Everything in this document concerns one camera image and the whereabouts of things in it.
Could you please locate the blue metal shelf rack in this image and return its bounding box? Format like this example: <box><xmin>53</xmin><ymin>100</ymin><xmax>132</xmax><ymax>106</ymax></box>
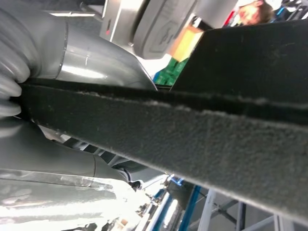
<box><xmin>152</xmin><ymin>177</ymin><xmax>202</xmax><ymax>231</ymax></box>

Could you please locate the green plastic crate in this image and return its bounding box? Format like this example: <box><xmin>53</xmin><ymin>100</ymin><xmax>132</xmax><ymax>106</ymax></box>
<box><xmin>154</xmin><ymin>57</ymin><xmax>189</xmax><ymax>87</ymax></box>

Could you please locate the black engine cover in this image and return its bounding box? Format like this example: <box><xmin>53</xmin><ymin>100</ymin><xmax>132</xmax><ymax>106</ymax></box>
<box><xmin>133</xmin><ymin>0</ymin><xmax>239</xmax><ymax>60</ymax></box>

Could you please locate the cardboard box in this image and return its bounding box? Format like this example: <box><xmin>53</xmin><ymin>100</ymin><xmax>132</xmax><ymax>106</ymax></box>
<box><xmin>171</xmin><ymin>26</ymin><xmax>205</xmax><ymax>63</ymax></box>

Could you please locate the person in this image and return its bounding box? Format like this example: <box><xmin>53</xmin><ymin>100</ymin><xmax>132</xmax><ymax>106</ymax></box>
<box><xmin>237</xmin><ymin>0</ymin><xmax>275</xmax><ymax>27</ymax></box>

